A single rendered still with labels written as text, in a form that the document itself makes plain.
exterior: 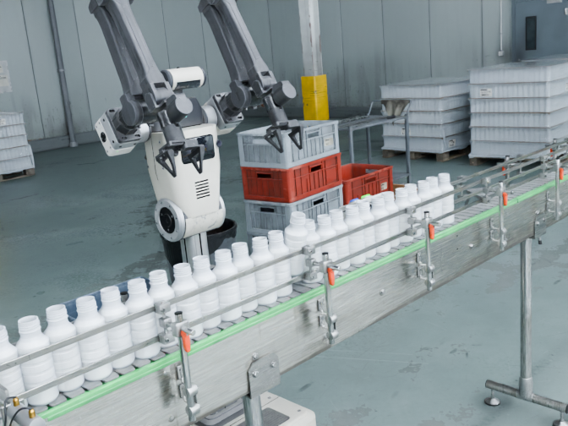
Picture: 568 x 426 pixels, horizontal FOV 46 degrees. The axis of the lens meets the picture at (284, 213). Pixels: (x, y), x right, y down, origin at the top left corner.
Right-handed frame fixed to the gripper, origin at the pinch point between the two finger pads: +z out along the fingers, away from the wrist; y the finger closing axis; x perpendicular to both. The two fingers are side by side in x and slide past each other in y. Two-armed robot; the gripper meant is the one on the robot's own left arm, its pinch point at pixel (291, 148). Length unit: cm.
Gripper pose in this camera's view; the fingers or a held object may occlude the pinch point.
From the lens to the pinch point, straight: 229.3
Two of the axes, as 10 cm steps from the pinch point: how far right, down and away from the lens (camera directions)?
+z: 3.7, 9.2, -1.2
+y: 6.8, -1.9, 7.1
